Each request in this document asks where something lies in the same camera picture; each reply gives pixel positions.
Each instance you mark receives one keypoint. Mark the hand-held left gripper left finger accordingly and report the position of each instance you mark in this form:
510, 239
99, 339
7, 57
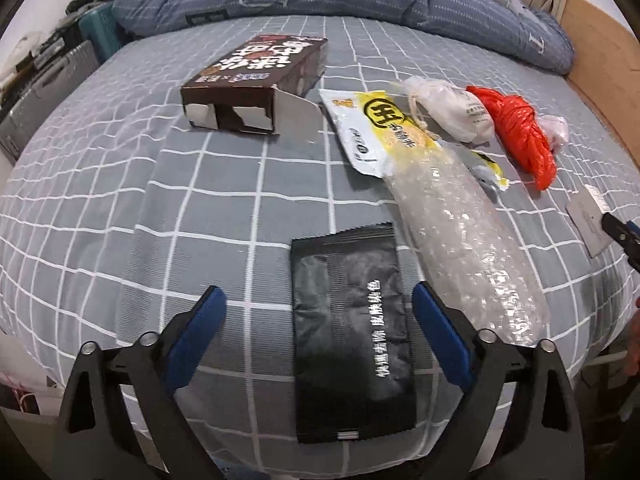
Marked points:
196, 329

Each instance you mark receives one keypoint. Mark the clear bubble wrap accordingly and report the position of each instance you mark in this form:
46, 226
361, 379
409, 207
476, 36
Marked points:
460, 240

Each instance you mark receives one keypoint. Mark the red plastic bag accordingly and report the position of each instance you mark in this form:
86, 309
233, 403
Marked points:
520, 130

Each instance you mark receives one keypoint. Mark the wooden headboard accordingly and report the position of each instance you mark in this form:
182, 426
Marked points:
605, 70

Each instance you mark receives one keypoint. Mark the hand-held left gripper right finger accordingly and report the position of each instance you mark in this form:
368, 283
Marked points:
440, 330

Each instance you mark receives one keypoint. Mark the grey checked bed sheet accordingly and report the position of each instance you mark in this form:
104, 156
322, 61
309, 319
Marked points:
150, 210

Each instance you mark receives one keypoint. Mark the small yellow white wrapper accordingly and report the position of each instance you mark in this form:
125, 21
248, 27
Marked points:
490, 170

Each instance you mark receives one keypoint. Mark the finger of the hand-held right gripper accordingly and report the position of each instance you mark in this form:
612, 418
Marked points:
624, 235

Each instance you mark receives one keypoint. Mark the clear bag with pink bits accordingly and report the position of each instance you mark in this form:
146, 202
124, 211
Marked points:
556, 130

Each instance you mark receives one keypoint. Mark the grey suitcase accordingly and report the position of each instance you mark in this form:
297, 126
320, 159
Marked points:
45, 95

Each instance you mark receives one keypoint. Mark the grey paper card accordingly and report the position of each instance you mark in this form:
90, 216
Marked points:
587, 217

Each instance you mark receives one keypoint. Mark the brown cardboard box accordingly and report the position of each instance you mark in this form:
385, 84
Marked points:
260, 72

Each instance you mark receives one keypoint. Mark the yellow white snack packet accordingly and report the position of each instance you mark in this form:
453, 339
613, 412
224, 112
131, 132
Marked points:
370, 125

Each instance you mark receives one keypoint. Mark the black foil packet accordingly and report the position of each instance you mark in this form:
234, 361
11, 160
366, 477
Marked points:
350, 330

